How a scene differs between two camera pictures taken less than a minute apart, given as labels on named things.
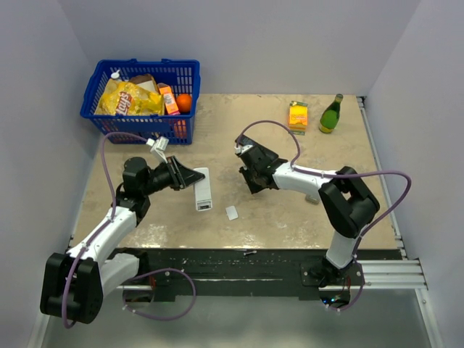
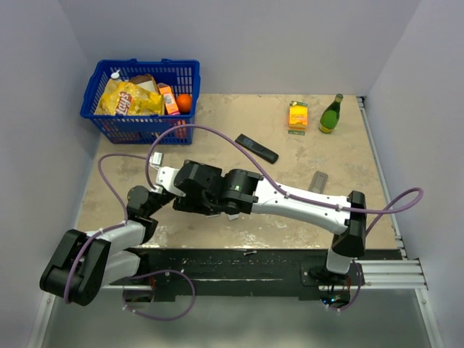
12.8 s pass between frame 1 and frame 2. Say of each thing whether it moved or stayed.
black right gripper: moved
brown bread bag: stayed
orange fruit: stayed
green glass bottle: stayed
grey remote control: moved
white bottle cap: stayed
